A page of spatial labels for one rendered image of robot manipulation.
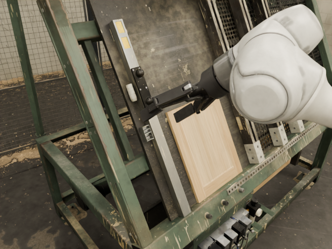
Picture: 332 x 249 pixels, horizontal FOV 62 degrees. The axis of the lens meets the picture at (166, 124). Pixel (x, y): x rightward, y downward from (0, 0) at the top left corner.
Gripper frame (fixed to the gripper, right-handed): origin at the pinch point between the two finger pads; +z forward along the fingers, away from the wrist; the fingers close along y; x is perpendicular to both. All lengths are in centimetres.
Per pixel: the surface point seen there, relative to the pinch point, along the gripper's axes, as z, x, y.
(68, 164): 118, 23, 39
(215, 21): 4, 62, 76
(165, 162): 39, -4, 40
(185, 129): 33, 10, 55
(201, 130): 30, 8, 66
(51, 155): 131, 34, 36
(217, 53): 12, 48, 82
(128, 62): 28, 41, 25
